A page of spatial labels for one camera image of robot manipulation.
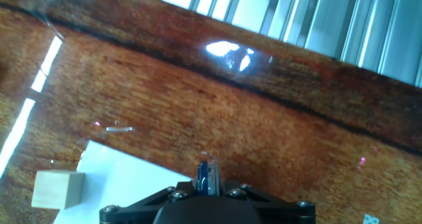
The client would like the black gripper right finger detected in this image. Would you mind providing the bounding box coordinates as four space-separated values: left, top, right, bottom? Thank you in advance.
219 179 317 224

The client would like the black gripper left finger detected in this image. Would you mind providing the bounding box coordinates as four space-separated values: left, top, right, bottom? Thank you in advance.
98 180 198 224

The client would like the white paper sheet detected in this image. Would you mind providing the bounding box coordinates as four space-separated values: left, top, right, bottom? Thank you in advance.
52 140 194 224

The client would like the small wooden cube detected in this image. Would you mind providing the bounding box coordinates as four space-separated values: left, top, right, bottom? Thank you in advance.
31 170 86 210

